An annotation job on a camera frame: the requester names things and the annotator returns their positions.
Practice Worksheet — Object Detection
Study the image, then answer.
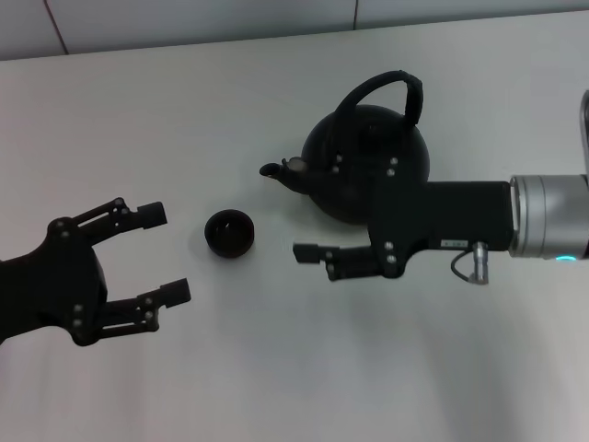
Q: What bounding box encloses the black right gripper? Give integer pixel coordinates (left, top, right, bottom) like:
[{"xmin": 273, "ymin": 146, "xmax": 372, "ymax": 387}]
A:
[{"xmin": 293, "ymin": 154, "xmax": 514, "ymax": 283}]

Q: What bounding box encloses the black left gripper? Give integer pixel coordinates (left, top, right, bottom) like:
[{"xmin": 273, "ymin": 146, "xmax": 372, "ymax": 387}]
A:
[{"xmin": 0, "ymin": 197, "xmax": 192, "ymax": 349}]

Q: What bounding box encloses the small dark teacup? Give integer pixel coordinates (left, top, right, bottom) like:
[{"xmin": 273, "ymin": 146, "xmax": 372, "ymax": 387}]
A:
[{"xmin": 203, "ymin": 208, "xmax": 257, "ymax": 258}]

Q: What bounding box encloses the black round teapot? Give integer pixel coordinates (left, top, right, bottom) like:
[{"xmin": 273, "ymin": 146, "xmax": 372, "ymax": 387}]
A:
[{"xmin": 260, "ymin": 69, "xmax": 433, "ymax": 226}]

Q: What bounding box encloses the right gripper cable with plug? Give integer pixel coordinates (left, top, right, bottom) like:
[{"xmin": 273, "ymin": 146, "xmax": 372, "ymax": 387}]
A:
[{"xmin": 450, "ymin": 241, "xmax": 492, "ymax": 283}]

